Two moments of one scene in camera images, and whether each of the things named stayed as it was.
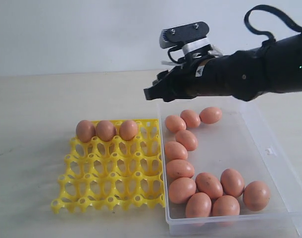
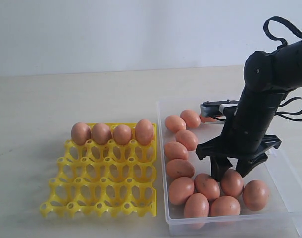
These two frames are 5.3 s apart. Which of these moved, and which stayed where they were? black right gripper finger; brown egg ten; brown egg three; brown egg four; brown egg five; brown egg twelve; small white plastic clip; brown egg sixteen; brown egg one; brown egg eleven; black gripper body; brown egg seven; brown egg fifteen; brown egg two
Moved: black gripper body; brown egg three; brown egg one; black right gripper finger; brown egg two; brown egg four
Stayed: brown egg five; brown egg twelve; small white plastic clip; brown egg sixteen; brown egg fifteen; brown egg seven; brown egg ten; brown egg eleven
